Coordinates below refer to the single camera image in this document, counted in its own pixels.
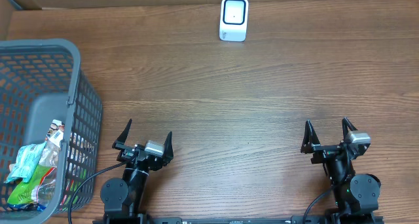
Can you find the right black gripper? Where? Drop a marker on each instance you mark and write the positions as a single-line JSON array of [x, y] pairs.
[[323, 151]]

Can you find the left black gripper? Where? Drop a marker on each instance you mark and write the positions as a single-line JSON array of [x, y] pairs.
[[127, 154]]

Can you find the beige cookie snack bag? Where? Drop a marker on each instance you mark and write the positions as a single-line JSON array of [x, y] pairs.
[[55, 135]]

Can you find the teal snack packet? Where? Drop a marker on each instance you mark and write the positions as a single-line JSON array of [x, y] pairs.
[[27, 160]]

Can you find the green snack packet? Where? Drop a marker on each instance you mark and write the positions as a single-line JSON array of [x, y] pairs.
[[39, 189]]

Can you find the blue oreo cookie packet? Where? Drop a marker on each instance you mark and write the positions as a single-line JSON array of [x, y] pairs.
[[27, 207]]

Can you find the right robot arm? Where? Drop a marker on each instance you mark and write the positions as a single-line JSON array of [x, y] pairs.
[[356, 195]]

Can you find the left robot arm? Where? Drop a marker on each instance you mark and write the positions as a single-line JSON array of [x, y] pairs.
[[122, 196]]

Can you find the white barcode scanner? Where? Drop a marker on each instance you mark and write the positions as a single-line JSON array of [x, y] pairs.
[[233, 20]]

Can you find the grey plastic shopping basket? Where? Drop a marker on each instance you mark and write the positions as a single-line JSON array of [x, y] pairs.
[[42, 80]]

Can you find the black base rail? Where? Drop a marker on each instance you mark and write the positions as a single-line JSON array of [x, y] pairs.
[[295, 219]]

